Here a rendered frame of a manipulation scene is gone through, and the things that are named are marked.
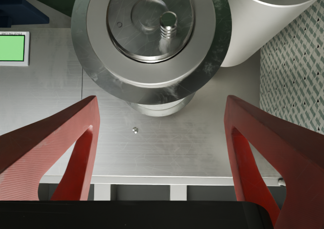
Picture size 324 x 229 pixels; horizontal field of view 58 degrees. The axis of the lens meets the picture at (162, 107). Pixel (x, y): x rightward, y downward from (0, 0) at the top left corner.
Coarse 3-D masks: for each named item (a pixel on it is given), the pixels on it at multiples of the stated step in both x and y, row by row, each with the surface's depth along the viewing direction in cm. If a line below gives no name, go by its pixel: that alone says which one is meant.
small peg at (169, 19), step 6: (168, 12) 22; (162, 18) 22; (168, 18) 22; (174, 18) 22; (162, 24) 22; (168, 24) 22; (174, 24) 22; (162, 30) 23; (168, 30) 22; (174, 30) 23; (162, 36) 24; (168, 36) 24; (174, 36) 24
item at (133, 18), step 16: (112, 0) 25; (128, 0) 25; (144, 0) 25; (160, 0) 25; (176, 0) 25; (112, 16) 25; (128, 16) 25; (144, 16) 25; (192, 16) 25; (112, 32) 25; (128, 32) 25; (144, 32) 25; (176, 32) 25; (128, 48) 24; (144, 48) 24; (160, 48) 24; (176, 48) 25
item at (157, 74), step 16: (96, 0) 26; (192, 0) 26; (208, 0) 26; (96, 16) 26; (208, 16) 26; (96, 32) 26; (208, 32) 26; (96, 48) 26; (112, 48) 26; (192, 48) 26; (208, 48) 26; (112, 64) 25; (128, 64) 25; (144, 64) 25; (160, 64) 25; (176, 64) 25; (192, 64) 25; (128, 80) 25; (144, 80) 25; (160, 80) 25; (176, 80) 26
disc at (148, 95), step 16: (80, 0) 27; (224, 0) 27; (80, 16) 27; (224, 16) 27; (80, 32) 27; (192, 32) 27; (224, 32) 27; (80, 48) 27; (224, 48) 26; (96, 64) 26; (208, 64) 26; (96, 80) 26; (112, 80) 26; (192, 80) 26; (208, 80) 26; (128, 96) 26; (144, 96) 26; (160, 96) 26; (176, 96) 26
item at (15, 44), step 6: (0, 36) 59; (6, 36) 59; (12, 36) 59; (18, 36) 59; (0, 42) 59; (6, 42) 59; (12, 42) 59; (18, 42) 59; (0, 48) 59; (6, 48) 59; (12, 48) 59; (18, 48) 59; (0, 54) 59; (6, 54) 59; (12, 54) 59; (18, 54) 59
